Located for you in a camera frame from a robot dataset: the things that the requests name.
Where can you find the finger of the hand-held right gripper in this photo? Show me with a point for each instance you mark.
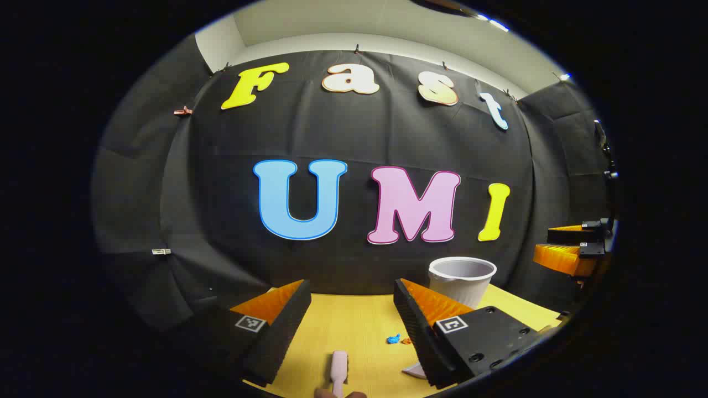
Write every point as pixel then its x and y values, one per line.
pixel 561 258
pixel 569 235

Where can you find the blue paper scrap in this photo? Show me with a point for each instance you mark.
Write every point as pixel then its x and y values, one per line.
pixel 393 339

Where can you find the pink dustpan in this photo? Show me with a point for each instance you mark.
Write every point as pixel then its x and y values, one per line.
pixel 416 370

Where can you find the white ribbed garbage bin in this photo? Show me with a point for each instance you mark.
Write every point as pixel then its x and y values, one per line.
pixel 462 287

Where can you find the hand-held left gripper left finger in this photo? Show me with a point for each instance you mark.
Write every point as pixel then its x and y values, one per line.
pixel 282 331

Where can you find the copper clip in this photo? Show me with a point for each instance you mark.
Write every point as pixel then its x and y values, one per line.
pixel 182 111

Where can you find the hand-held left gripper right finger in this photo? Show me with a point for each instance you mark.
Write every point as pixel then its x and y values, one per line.
pixel 417 337

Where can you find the wooden desktop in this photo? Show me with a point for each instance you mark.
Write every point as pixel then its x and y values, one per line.
pixel 354 320

